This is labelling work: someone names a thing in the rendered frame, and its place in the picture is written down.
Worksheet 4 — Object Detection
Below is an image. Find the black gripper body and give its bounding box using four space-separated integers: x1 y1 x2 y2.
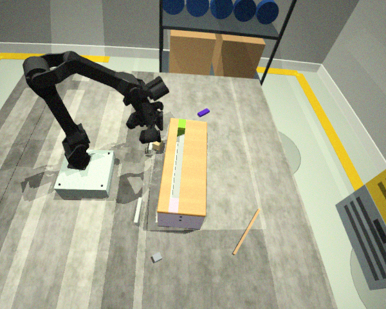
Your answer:
136 101 163 144

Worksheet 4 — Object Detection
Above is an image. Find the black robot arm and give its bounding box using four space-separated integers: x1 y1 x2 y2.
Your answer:
23 51 169 171

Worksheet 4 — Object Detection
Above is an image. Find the small purple block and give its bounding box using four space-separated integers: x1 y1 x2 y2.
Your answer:
198 108 210 117

